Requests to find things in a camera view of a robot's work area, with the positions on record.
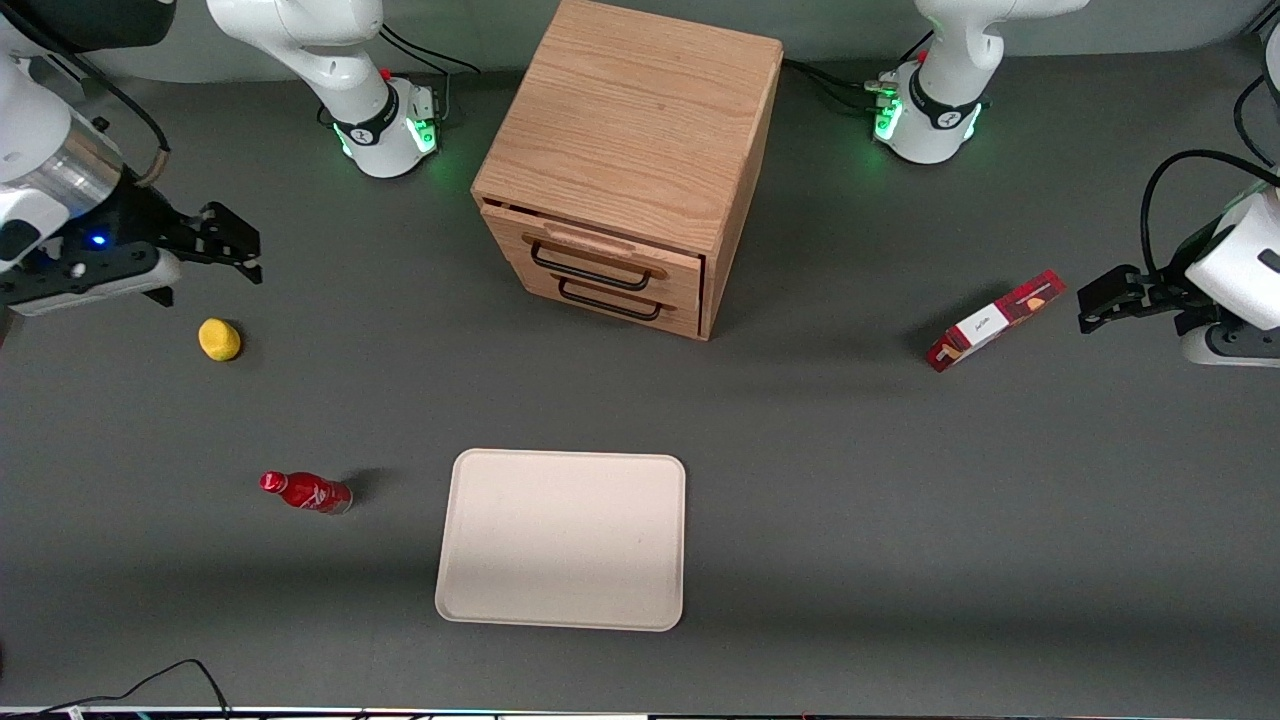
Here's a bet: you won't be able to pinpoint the red soda bottle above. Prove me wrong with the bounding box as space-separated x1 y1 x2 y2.
260 471 354 516

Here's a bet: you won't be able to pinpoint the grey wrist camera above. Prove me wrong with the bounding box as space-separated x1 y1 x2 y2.
4 250 184 318
1180 320 1280 369

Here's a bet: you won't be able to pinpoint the yellow lemon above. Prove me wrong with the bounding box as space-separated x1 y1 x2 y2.
198 318 243 363

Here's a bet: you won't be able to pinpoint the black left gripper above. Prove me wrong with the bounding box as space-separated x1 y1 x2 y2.
1077 262 1223 337

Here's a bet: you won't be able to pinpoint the black left arm looped cable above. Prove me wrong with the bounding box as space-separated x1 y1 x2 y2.
1141 72 1280 283

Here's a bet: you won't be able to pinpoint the black cable at table edge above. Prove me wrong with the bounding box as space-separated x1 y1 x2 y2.
0 659 234 720

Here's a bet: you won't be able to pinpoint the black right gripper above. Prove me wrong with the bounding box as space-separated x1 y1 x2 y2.
0 182 264 307

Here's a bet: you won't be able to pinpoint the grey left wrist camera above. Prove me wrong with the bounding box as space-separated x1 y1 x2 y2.
1180 320 1280 369

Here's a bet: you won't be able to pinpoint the red and white carton box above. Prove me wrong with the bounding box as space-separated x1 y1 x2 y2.
926 269 1067 374

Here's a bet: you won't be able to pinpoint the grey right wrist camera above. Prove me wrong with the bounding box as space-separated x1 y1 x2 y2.
4 250 184 318

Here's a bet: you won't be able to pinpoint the wooden drawer cabinet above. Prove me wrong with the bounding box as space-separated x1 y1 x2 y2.
471 0 784 342

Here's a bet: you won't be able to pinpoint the beige rectangular tray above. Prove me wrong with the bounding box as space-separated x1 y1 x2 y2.
435 448 687 633

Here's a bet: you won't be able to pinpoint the wooden drawer with black handle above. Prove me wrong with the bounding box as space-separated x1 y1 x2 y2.
518 270 703 340
481 202 705 313

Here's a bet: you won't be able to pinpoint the black left arm base cables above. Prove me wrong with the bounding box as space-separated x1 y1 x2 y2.
783 30 936 117

